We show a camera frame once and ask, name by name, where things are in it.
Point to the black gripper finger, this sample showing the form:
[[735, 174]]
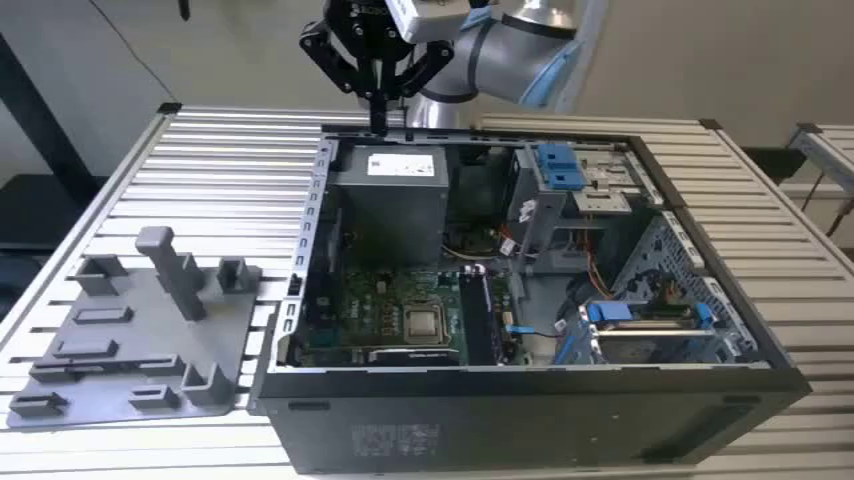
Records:
[[328, 55], [430, 65]]

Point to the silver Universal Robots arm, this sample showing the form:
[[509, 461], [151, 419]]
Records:
[[494, 55]]

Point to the black hanging rod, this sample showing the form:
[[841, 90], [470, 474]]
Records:
[[184, 10]]

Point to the black table corner cap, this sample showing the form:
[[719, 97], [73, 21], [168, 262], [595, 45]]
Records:
[[809, 127], [170, 107], [709, 124]]

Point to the blue drive latch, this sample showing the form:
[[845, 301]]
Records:
[[560, 167]]

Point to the grey power supply unit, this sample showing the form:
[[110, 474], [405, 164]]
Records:
[[394, 220]]

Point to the grey metal drive cage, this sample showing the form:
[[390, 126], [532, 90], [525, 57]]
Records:
[[548, 210]]

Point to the green motherboard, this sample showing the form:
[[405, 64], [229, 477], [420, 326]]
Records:
[[374, 300]]

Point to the silver CPU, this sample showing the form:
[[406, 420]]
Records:
[[424, 327]]

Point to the black box beyond table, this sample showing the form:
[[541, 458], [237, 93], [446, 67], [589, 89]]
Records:
[[768, 165]]

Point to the blue disk carrier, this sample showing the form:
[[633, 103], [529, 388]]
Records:
[[611, 311]]

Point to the black graphics card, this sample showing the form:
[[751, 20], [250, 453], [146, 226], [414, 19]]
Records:
[[414, 356]]

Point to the neighbouring metal slat table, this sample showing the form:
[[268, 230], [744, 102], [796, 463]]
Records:
[[831, 160]]

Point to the grey plastic parts rack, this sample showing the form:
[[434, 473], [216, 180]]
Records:
[[134, 340]]

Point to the grey disk bay cage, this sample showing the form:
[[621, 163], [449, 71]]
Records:
[[728, 340]]

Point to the black open PC case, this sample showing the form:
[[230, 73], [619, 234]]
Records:
[[468, 425]]

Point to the white silver wrist camera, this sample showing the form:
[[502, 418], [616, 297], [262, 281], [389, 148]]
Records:
[[434, 22]]

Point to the silver drive bracket plate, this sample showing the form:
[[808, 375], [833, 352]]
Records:
[[601, 202]]

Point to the black CPU socket frame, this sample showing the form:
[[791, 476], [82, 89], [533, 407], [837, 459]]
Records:
[[424, 303]]

